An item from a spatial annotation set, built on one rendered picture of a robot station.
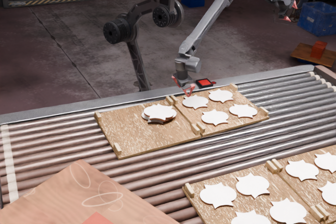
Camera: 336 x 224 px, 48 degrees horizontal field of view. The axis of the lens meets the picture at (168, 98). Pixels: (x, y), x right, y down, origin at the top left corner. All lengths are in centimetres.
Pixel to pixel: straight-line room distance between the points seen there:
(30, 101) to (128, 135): 218
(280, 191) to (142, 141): 62
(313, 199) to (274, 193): 15
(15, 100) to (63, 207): 264
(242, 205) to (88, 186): 58
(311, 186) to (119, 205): 80
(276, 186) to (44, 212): 89
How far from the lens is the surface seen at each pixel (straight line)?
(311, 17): 619
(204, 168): 163
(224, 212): 145
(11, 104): 381
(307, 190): 164
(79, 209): 129
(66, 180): 138
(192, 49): 188
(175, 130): 178
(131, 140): 170
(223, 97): 207
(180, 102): 199
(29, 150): 173
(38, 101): 380
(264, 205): 151
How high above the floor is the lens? 199
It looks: 32 degrees down
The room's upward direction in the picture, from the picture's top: 5 degrees clockwise
